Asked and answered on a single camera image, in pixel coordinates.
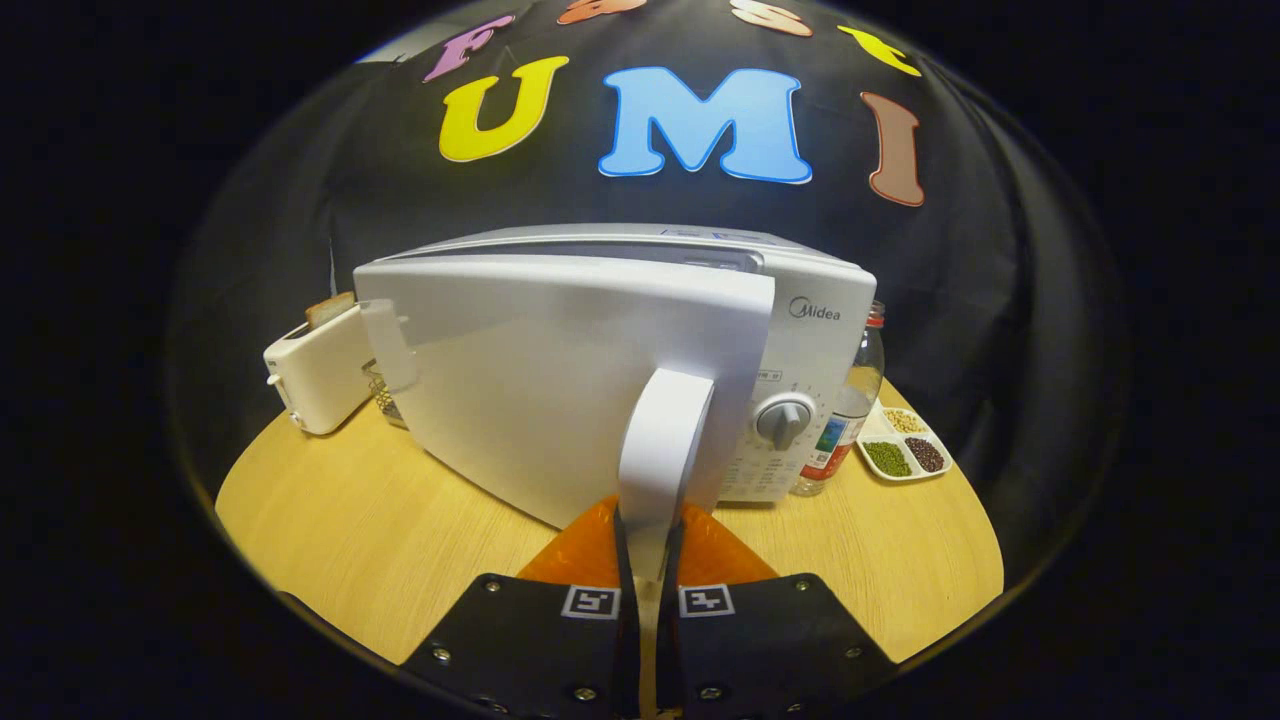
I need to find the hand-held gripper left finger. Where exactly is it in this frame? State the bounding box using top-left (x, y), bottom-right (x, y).
top-left (400, 494), bottom-right (641, 720)

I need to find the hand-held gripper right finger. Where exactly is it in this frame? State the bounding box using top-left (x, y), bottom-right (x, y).
top-left (655, 500), bottom-right (901, 720)

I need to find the white microwave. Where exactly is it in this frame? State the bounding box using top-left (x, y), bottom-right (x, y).
top-left (352, 222), bottom-right (879, 586)

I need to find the white divided bean dish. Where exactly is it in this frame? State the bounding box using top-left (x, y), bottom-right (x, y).
top-left (856, 400), bottom-right (953, 484)

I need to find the clear plastic water bottle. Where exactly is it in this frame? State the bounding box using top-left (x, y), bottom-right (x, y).
top-left (790, 300), bottom-right (887, 498)

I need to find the white toaster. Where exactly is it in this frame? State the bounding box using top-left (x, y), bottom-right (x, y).
top-left (263, 300), bottom-right (376, 436)

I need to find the toast slice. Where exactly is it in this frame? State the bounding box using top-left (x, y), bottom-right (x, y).
top-left (305, 291), bottom-right (357, 329)

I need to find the metal wire basket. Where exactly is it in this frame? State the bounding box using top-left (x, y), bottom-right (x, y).
top-left (362, 360), bottom-right (411, 431)

